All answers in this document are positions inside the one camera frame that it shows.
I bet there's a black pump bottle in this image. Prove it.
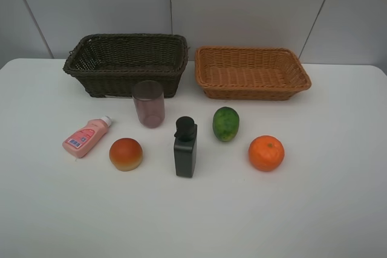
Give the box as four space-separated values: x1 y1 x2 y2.
174 116 197 178

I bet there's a translucent purple plastic cup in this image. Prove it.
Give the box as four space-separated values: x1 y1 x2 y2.
132 80 165 128

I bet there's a red orange peach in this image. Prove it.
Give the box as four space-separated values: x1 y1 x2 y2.
109 138 143 172

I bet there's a pink lotion bottle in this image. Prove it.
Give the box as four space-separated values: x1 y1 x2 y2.
62 116 112 158

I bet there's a green mango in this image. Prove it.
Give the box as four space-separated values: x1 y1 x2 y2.
212 106 239 142

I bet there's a light orange wicker basket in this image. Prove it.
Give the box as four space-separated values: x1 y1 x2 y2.
195 46 311 101

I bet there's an orange tangerine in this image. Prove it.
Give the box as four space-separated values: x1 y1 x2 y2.
248 135 285 172

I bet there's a dark brown wicker basket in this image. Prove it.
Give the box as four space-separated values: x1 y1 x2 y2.
63 33 189 98

